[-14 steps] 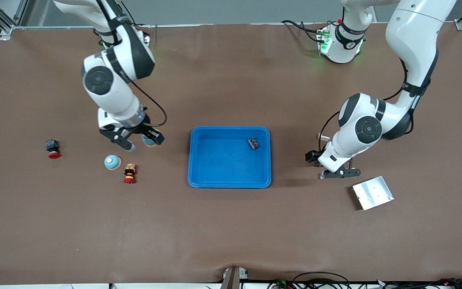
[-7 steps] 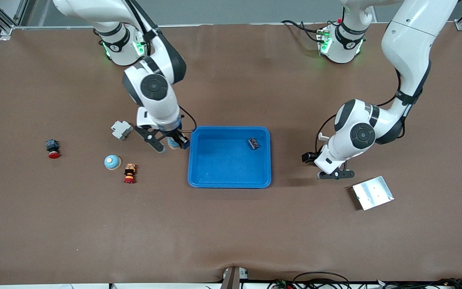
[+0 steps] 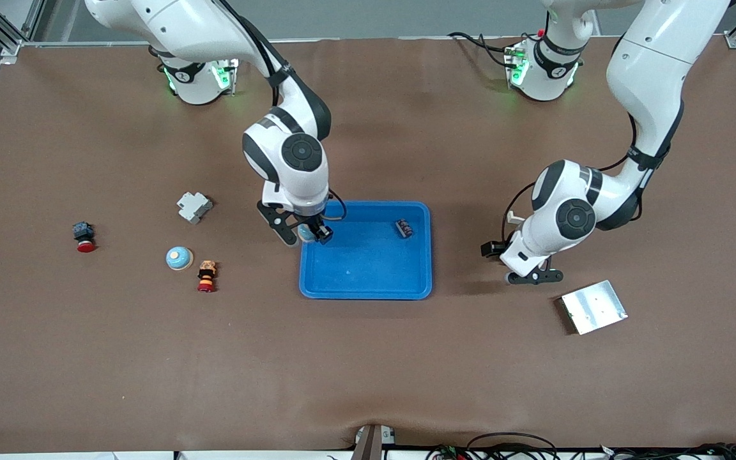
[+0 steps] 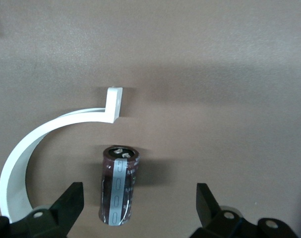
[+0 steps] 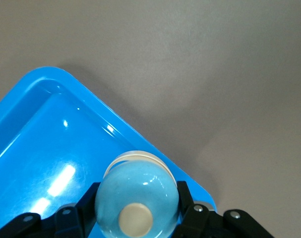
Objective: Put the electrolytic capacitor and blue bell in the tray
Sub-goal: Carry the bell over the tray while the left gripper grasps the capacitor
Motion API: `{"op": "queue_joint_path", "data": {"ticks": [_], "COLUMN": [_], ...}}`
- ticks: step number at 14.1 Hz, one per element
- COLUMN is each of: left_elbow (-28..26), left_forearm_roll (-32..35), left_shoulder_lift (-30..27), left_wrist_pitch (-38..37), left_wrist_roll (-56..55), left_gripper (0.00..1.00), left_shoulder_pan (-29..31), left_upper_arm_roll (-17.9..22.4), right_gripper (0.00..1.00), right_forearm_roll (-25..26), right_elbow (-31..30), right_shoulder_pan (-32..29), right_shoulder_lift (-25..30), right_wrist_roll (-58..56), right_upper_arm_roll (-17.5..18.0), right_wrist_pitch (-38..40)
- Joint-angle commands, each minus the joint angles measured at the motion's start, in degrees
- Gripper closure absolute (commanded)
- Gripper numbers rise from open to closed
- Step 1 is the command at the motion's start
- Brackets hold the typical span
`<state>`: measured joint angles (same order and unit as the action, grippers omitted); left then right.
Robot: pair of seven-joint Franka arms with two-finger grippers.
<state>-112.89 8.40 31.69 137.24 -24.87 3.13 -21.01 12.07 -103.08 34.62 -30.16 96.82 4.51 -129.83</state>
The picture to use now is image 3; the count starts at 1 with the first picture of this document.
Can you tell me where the white circuit breaker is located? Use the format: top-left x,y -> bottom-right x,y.
176,192 -> 213,225

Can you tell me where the grey metal table bracket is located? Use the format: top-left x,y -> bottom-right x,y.
350,424 -> 398,460

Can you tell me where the black left arm base cable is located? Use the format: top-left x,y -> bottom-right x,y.
448,32 -> 517,68

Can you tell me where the black cable bundle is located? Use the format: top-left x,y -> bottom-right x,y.
425,432 -> 736,460

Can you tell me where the red orange emergency stop button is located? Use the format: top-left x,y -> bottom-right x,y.
197,259 -> 218,294

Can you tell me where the blue plastic tray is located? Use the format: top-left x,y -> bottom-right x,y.
298,201 -> 433,301

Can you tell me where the brown table cover mat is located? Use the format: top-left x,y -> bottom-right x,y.
0,35 -> 736,456

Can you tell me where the silver metal plate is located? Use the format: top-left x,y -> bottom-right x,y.
558,280 -> 629,335

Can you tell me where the red mushroom push button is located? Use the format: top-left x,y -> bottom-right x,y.
72,221 -> 97,254

